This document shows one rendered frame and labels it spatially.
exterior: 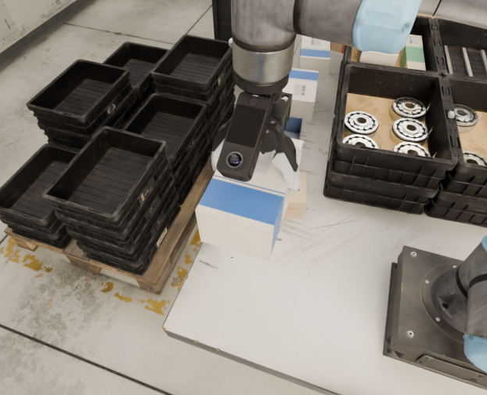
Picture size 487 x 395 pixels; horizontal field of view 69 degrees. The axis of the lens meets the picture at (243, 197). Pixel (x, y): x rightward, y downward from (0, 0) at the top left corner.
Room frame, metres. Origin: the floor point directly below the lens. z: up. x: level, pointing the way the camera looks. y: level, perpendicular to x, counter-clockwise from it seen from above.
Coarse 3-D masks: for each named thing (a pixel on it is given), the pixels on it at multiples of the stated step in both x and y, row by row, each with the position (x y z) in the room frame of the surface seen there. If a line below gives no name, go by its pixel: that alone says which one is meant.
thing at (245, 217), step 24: (264, 168) 0.40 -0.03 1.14; (216, 192) 0.35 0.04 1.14; (240, 192) 0.35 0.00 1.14; (264, 192) 0.35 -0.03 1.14; (288, 192) 0.38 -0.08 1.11; (216, 216) 0.31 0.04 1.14; (240, 216) 0.30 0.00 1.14; (264, 216) 0.30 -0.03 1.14; (216, 240) 0.31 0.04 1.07; (240, 240) 0.29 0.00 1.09; (264, 240) 0.28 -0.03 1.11
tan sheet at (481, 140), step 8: (480, 112) 0.94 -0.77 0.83; (480, 120) 0.90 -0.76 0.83; (480, 128) 0.86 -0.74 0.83; (464, 136) 0.82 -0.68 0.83; (472, 136) 0.82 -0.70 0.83; (480, 136) 0.82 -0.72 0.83; (464, 144) 0.79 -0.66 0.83; (472, 144) 0.79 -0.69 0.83; (480, 144) 0.79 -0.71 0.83; (480, 152) 0.75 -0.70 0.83
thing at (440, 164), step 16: (352, 64) 1.06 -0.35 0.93; (448, 112) 0.81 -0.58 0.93; (448, 128) 0.75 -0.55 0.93; (336, 144) 0.69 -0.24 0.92; (352, 144) 0.68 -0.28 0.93; (448, 144) 0.69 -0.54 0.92; (384, 160) 0.65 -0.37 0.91; (400, 160) 0.64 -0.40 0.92; (416, 160) 0.63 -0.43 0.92; (432, 160) 0.63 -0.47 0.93; (448, 160) 0.63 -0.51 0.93
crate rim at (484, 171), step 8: (448, 80) 0.97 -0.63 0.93; (456, 80) 0.97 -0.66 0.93; (464, 80) 0.97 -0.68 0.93; (472, 80) 0.97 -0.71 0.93; (480, 80) 0.97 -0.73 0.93; (448, 88) 0.93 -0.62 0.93; (448, 96) 0.88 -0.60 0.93; (448, 104) 0.85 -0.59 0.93; (456, 128) 0.75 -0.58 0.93; (456, 136) 0.71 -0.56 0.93; (456, 144) 0.68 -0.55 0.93; (456, 152) 0.65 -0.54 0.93; (456, 168) 0.62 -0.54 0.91; (464, 168) 0.60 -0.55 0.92; (472, 168) 0.60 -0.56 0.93; (480, 168) 0.60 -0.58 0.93
